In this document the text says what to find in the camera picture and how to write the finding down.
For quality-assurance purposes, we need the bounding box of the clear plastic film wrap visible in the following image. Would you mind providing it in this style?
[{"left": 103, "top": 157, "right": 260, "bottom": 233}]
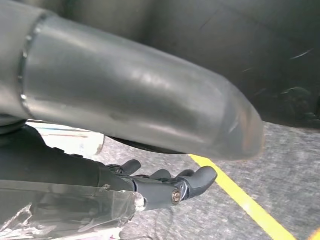
[{"left": 0, "top": 179, "right": 147, "bottom": 240}]

